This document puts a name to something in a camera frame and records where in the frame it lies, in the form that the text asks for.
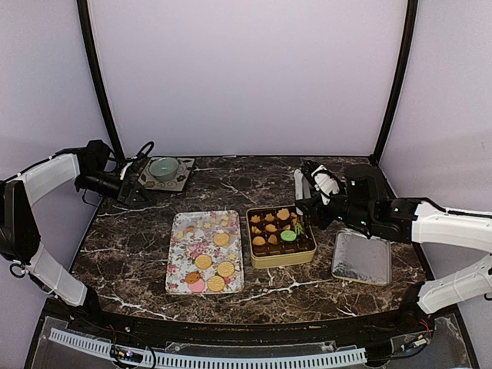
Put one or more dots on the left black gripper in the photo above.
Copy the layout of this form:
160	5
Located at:
127	191

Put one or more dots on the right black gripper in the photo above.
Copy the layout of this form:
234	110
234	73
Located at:
315	212

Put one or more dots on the metal serving tongs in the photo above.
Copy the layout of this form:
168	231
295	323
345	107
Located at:
301	191

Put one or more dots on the green macaron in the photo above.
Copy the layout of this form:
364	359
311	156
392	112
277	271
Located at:
288	235

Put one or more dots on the brown round cookie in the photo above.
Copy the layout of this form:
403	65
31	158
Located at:
258	241

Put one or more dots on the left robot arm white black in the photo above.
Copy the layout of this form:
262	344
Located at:
30	221

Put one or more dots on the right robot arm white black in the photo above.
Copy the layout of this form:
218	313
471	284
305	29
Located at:
363	201

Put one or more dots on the floral square coaster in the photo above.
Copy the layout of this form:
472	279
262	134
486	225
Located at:
176	184

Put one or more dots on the green ceramic bowl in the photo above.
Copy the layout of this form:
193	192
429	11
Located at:
164	169

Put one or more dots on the gold cookie tin box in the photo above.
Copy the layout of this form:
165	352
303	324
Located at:
279	236

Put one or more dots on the silver tin lid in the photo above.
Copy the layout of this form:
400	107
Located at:
360	259

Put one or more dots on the floral rectangular tray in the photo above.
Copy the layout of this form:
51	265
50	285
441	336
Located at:
192	234

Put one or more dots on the chocolate chip cookie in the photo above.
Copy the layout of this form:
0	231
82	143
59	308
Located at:
193	277

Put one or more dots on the round waffle cookie right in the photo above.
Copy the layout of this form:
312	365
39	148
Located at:
225	269

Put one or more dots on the round waffle cookie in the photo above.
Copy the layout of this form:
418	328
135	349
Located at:
225	269
216	284

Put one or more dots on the pink macaron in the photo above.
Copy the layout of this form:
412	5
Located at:
197	287

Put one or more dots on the round waffle cookie bottom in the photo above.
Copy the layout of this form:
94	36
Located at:
216	284

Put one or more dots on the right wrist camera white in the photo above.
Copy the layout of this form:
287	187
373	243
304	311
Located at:
322	180

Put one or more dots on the left black frame post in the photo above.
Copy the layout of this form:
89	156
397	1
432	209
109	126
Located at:
96	76

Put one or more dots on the black frame post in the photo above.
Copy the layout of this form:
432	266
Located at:
398	82
96	76

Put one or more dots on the white cable duct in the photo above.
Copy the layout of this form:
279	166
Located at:
202	357

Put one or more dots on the right black frame post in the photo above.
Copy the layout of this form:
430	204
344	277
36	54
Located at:
398	82

